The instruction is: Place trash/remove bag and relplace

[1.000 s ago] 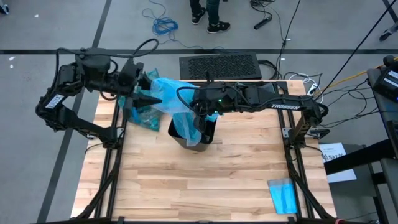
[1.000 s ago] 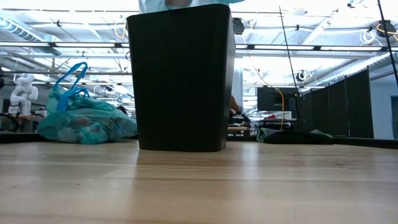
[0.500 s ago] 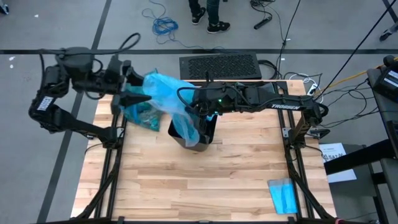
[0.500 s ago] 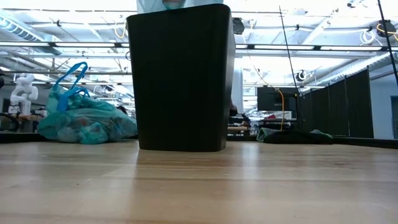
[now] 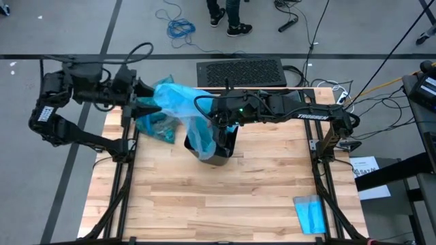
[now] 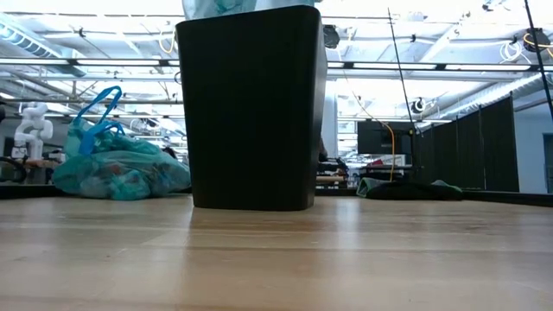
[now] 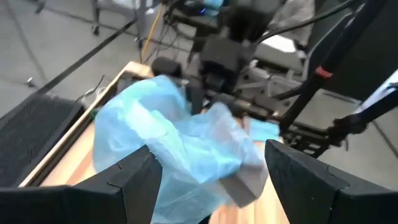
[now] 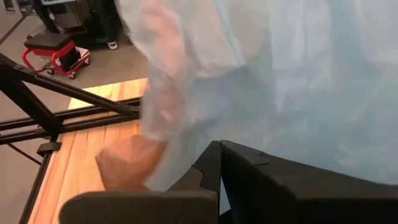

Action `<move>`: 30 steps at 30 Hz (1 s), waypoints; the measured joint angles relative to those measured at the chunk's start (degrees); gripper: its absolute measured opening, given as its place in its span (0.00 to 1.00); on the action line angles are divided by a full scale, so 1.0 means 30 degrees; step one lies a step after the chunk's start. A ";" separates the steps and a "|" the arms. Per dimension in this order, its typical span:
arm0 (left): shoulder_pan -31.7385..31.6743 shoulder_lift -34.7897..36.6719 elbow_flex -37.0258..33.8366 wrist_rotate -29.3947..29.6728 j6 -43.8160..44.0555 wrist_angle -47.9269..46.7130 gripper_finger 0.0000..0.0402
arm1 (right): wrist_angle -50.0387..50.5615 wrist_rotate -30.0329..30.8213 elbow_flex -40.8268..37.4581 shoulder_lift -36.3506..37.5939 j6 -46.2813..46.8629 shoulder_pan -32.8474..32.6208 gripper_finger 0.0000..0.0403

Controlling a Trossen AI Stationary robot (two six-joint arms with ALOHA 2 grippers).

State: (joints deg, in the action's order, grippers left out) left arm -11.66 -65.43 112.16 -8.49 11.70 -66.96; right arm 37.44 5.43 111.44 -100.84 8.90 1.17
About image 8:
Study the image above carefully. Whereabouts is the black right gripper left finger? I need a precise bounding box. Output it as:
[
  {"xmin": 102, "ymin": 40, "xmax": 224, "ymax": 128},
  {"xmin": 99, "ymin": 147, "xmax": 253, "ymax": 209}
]
[{"xmin": 58, "ymin": 139, "xmax": 223, "ymax": 224}]

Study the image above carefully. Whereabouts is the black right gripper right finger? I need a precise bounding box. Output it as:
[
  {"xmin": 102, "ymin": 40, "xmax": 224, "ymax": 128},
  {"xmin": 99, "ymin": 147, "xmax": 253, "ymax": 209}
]
[{"xmin": 220, "ymin": 139, "xmax": 398, "ymax": 224}]

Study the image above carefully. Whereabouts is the small blue bag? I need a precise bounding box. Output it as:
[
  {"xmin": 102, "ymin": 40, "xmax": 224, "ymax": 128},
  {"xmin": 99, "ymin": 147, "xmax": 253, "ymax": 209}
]
[{"xmin": 116, "ymin": 0, "xmax": 398, "ymax": 215}]

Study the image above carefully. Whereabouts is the red black rolling stool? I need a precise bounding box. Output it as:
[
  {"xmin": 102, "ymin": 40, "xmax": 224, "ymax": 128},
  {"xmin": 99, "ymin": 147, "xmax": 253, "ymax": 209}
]
[{"xmin": 21, "ymin": 32, "xmax": 92, "ymax": 80}]

